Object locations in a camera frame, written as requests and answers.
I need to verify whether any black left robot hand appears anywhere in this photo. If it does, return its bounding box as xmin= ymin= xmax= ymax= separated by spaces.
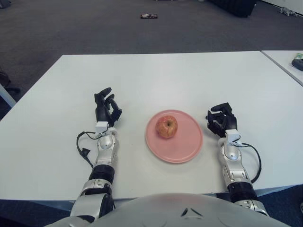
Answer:
xmin=94 ymin=87 xmax=123 ymax=128

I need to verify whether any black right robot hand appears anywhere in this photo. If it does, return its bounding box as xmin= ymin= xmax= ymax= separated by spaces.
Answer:
xmin=205 ymin=102 xmax=238 ymax=138

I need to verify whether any red yellow apple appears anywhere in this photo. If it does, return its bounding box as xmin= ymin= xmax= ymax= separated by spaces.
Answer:
xmin=155 ymin=114 xmax=178 ymax=139

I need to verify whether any pink round plate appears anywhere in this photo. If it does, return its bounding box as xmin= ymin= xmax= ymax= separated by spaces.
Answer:
xmin=145 ymin=109 xmax=204 ymax=164

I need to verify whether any white table leg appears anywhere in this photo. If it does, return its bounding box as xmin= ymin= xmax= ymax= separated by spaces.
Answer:
xmin=0 ymin=82 xmax=17 ymax=108

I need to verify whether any grey robot torso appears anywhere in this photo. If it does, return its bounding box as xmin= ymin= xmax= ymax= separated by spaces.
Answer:
xmin=92 ymin=192 xmax=285 ymax=227

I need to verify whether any large black case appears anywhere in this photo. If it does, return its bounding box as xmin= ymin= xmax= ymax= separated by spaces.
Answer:
xmin=207 ymin=0 xmax=258 ymax=18

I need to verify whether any small grey robot dog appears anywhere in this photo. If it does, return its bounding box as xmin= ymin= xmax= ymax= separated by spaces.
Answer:
xmin=277 ymin=7 xmax=296 ymax=17

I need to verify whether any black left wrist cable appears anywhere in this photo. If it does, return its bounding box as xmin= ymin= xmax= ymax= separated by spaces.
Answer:
xmin=76 ymin=131 xmax=100 ymax=168

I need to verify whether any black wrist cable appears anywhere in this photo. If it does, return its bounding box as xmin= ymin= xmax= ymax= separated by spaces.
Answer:
xmin=236 ymin=141 xmax=262 ymax=184
xmin=76 ymin=131 xmax=100 ymax=168

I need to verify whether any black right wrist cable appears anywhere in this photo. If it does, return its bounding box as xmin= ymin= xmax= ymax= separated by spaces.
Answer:
xmin=236 ymin=141 xmax=262 ymax=184

